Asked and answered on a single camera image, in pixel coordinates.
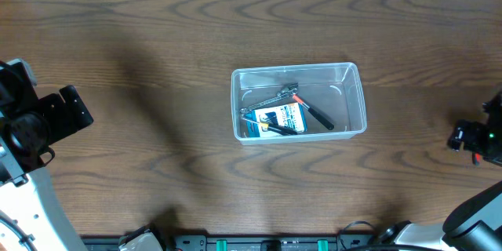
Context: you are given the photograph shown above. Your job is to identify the red handled pliers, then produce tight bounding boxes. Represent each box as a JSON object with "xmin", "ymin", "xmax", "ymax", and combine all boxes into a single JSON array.
[{"xmin": 472, "ymin": 153, "xmax": 482, "ymax": 166}]

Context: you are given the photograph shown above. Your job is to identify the small claw hammer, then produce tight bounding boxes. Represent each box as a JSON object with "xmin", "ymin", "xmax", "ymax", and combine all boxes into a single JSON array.
[{"xmin": 277, "ymin": 83, "xmax": 334, "ymax": 130}]

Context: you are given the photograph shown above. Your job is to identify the blue white screw box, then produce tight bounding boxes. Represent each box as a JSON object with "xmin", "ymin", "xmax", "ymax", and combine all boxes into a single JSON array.
[{"xmin": 242, "ymin": 103, "xmax": 307, "ymax": 137}]

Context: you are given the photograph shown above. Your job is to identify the silver wrench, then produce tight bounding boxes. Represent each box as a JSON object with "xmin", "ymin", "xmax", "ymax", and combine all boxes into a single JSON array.
[{"xmin": 239, "ymin": 85, "xmax": 297, "ymax": 115}]

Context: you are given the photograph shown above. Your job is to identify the clear plastic container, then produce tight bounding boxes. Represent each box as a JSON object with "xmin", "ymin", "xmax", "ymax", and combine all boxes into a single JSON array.
[{"xmin": 231, "ymin": 62, "xmax": 367, "ymax": 145}]

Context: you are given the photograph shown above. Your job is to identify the black yellow screwdriver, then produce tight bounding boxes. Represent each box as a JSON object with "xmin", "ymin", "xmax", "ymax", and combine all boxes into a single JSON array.
[{"xmin": 240, "ymin": 116, "xmax": 297, "ymax": 136}]

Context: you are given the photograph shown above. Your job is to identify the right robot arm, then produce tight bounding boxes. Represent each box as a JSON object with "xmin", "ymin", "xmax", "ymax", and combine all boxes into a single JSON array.
[{"xmin": 374, "ymin": 93, "xmax": 501, "ymax": 250}]

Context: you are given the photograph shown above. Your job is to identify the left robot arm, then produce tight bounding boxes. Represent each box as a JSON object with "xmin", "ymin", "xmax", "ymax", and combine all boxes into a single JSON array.
[{"xmin": 1, "ymin": 59, "xmax": 93, "ymax": 250}]

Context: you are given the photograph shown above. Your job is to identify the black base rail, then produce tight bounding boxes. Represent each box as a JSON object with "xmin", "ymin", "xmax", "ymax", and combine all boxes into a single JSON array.
[{"xmin": 80, "ymin": 234, "xmax": 377, "ymax": 251}]

